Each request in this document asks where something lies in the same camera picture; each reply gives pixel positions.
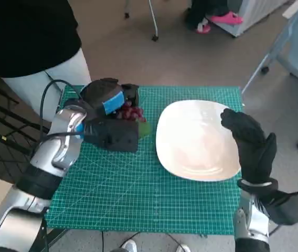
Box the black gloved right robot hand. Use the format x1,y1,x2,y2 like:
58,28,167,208
220,109,278,185

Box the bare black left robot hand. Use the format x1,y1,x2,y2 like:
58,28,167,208
80,77,141,118

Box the red toy grapes with leaf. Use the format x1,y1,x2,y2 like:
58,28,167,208
116,101,153,139

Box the white plate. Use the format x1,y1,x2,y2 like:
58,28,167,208
155,99,242,182

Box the grey wheeled chair base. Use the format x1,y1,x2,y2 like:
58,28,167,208
124,0,160,42

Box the black metal rack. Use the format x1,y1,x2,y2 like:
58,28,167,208
0,78,52,184

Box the person in black top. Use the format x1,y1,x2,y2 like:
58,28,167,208
0,0,92,127

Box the green cutting mat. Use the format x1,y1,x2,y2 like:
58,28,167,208
45,85,245,236

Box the person with pink shoes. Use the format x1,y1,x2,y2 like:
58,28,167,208
185,0,244,34

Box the white appliance cabinet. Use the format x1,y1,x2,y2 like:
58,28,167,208
211,0,289,37

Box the white flat panel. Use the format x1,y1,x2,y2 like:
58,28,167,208
282,0,298,19

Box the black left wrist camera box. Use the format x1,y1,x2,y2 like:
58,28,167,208
82,118,139,153

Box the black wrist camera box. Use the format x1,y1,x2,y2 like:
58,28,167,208
259,191,298,226
82,118,139,153

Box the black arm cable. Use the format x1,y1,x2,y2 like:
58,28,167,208
40,79,87,139

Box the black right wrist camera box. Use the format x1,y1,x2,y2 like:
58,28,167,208
259,191,298,226

